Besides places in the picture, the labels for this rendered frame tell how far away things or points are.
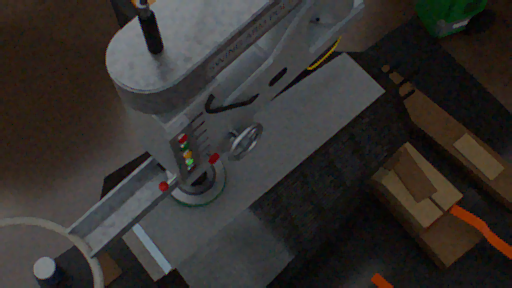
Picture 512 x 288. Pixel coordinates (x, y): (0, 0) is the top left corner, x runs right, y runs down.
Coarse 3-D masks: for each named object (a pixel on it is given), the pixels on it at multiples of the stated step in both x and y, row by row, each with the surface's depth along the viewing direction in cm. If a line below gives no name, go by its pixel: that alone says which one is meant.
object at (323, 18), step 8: (328, 0) 202; (336, 0) 202; (344, 0) 204; (352, 0) 209; (320, 8) 206; (328, 8) 205; (336, 8) 206; (344, 8) 208; (312, 16) 211; (320, 16) 210; (328, 16) 209; (336, 16) 210; (344, 16) 213
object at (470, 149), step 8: (464, 136) 317; (456, 144) 316; (464, 144) 315; (472, 144) 315; (464, 152) 314; (472, 152) 314; (480, 152) 313; (472, 160) 312; (480, 160) 312; (488, 160) 311; (496, 160) 311; (480, 168) 310; (488, 168) 310; (496, 168) 309; (488, 176) 308
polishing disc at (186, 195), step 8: (208, 168) 233; (216, 168) 233; (168, 176) 232; (208, 176) 231; (216, 176) 231; (224, 176) 231; (208, 184) 230; (216, 184) 230; (176, 192) 229; (184, 192) 229; (192, 192) 229; (200, 192) 229; (208, 192) 229; (216, 192) 229; (184, 200) 228; (192, 200) 228; (200, 200) 228; (208, 200) 228
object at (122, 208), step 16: (240, 128) 217; (144, 176) 211; (160, 176) 211; (112, 192) 204; (128, 192) 209; (144, 192) 209; (160, 192) 204; (96, 208) 202; (112, 208) 206; (128, 208) 206; (144, 208) 202; (80, 224) 201; (96, 224) 204; (112, 224) 204; (128, 224) 200; (96, 240) 202; (112, 240) 199; (96, 256) 197
